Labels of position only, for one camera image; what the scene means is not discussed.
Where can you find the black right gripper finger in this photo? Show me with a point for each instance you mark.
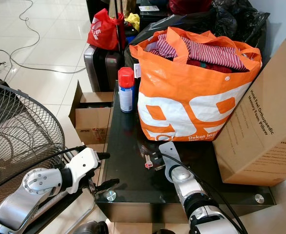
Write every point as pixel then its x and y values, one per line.
pixel 153 158

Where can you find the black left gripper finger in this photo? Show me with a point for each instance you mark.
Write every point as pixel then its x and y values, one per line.
pixel 103 156
pixel 108 185

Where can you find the black glass table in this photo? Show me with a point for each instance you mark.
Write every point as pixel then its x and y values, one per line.
pixel 128 151

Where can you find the small open cardboard box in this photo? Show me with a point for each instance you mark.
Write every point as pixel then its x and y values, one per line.
pixel 91 122

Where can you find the orange white shopping bag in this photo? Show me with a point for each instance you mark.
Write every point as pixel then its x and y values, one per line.
pixel 187 102

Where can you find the spray can with red cap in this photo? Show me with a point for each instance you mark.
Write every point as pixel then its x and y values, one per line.
pixel 126 92

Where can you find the robot right leg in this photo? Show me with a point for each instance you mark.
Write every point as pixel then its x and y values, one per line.
pixel 167 232

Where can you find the metal grille floor fan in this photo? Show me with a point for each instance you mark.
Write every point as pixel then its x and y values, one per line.
pixel 21 126

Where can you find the grey brown suitcase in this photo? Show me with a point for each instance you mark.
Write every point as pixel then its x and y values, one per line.
pixel 98 67

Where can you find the printed pillow cardboard box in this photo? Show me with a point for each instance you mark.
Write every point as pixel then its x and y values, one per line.
pixel 265 126

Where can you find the red white striped cloth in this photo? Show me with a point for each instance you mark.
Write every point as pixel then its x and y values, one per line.
pixel 211 53

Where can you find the blue bottle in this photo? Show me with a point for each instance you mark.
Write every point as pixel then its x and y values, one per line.
pixel 129 35

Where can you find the red plastic bag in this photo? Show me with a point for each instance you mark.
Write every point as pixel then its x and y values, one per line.
pixel 103 30

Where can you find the yellow cloth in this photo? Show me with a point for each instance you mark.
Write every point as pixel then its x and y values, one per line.
pixel 132 21

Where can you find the black box with white label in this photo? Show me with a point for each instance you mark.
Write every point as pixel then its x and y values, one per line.
pixel 150 18

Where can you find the dark red bag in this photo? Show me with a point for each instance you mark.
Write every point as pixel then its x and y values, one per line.
pixel 189 6

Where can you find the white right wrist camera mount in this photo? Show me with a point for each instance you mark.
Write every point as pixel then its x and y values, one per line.
pixel 171 153

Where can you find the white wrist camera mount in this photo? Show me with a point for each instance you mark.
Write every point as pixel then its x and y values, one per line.
pixel 84 163
pixel 171 153

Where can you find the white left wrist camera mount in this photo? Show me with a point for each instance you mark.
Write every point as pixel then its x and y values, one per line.
pixel 84 163

